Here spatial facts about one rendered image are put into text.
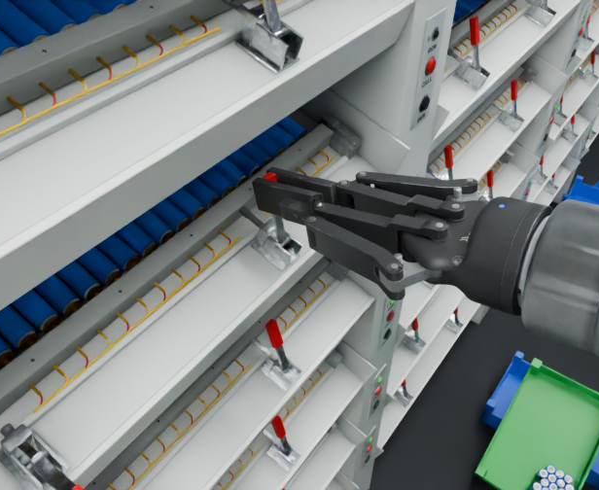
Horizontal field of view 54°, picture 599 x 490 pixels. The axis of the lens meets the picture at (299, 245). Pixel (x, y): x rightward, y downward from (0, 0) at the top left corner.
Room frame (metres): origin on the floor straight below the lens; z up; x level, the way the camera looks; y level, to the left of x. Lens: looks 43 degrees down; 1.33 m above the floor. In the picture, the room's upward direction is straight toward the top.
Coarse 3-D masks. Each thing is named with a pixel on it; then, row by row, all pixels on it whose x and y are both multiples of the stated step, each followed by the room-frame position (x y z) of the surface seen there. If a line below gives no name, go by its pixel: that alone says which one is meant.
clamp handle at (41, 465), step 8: (40, 456) 0.19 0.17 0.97; (32, 464) 0.18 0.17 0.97; (40, 464) 0.19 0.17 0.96; (48, 464) 0.19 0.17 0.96; (40, 472) 0.18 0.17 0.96; (48, 472) 0.18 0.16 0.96; (56, 472) 0.18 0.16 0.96; (48, 480) 0.17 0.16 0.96; (56, 480) 0.17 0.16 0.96; (64, 480) 0.17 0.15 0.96; (56, 488) 0.17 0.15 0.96; (64, 488) 0.17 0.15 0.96; (72, 488) 0.17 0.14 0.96; (80, 488) 0.17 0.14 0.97
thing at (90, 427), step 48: (336, 96) 0.58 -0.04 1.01; (336, 144) 0.56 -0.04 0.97; (384, 144) 0.54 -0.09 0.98; (240, 240) 0.41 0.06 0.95; (240, 288) 0.36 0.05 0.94; (288, 288) 0.40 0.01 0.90; (96, 336) 0.29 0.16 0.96; (144, 336) 0.30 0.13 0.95; (192, 336) 0.31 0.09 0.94; (48, 384) 0.25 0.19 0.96; (96, 384) 0.26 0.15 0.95; (144, 384) 0.26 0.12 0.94; (48, 432) 0.22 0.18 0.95; (96, 432) 0.22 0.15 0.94; (0, 480) 0.18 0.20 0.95
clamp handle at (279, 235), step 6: (270, 174) 0.41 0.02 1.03; (270, 180) 0.41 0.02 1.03; (276, 180) 0.41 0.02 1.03; (276, 216) 0.40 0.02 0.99; (276, 222) 0.40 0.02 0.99; (282, 222) 0.41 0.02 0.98; (276, 228) 0.40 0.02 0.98; (282, 228) 0.40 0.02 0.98; (270, 234) 0.41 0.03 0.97; (276, 234) 0.40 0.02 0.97; (282, 234) 0.40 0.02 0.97; (276, 240) 0.40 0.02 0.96; (282, 240) 0.40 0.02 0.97
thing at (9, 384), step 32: (320, 128) 0.56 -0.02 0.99; (288, 160) 0.50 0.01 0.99; (192, 224) 0.40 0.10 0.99; (224, 224) 0.41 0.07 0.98; (160, 256) 0.36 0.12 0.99; (192, 256) 0.38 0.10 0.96; (128, 288) 0.32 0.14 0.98; (160, 288) 0.34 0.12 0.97; (64, 320) 0.29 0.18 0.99; (96, 320) 0.29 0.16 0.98; (32, 352) 0.26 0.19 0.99; (64, 352) 0.27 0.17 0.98; (0, 384) 0.23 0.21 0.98; (32, 384) 0.24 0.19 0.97; (64, 384) 0.25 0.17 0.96
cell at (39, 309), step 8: (24, 296) 0.30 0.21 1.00; (32, 296) 0.31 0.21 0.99; (16, 304) 0.30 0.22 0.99; (24, 304) 0.30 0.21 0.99; (32, 304) 0.30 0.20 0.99; (40, 304) 0.30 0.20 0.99; (48, 304) 0.30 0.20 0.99; (24, 312) 0.29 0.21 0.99; (32, 312) 0.29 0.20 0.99; (40, 312) 0.29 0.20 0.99; (48, 312) 0.29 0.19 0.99; (56, 312) 0.30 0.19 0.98; (32, 320) 0.29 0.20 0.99; (40, 320) 0.29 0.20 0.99; (48, 320) 0.29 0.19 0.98; (40, 328) 0.29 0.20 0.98
